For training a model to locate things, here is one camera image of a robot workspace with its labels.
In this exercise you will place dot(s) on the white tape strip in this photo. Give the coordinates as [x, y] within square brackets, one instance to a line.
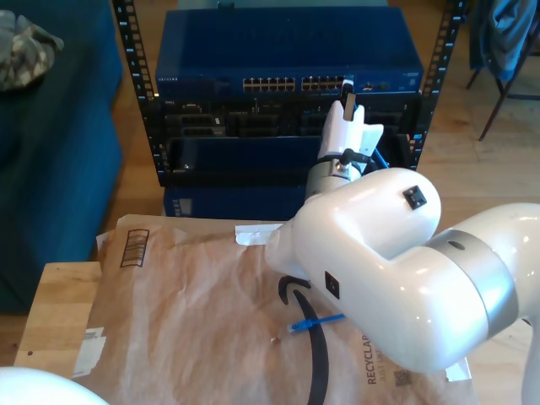
[253, 234]

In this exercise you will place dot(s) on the white adhesive label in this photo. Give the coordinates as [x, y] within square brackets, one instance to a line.
[90, 350]
[460, 373]

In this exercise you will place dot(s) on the black rack server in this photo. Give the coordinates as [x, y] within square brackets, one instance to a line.
[253, 114]

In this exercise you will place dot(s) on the blue grey jacket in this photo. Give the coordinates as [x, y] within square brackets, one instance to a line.
[506, 42]

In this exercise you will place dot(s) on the blue network switch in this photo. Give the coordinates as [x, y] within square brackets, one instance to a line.
[287, 42]

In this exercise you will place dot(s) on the blue sofa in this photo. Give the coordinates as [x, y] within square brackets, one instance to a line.
[63, 169]

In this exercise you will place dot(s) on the dark blue equipment case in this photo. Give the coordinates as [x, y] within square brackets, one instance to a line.
[232, 202]

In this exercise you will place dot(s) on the black rack shelf tray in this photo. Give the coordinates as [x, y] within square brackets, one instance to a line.
[253, 160]

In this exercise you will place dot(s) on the dark metal chair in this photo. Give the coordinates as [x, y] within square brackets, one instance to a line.
[495, 109]

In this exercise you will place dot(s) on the brown packing paper mailer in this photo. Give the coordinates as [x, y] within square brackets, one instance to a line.
[190, 337]

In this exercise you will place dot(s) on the black rack frame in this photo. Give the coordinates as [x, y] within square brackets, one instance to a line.
[136, 55]

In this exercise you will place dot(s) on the camouflage cloth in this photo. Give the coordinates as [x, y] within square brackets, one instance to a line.
[25, 55]

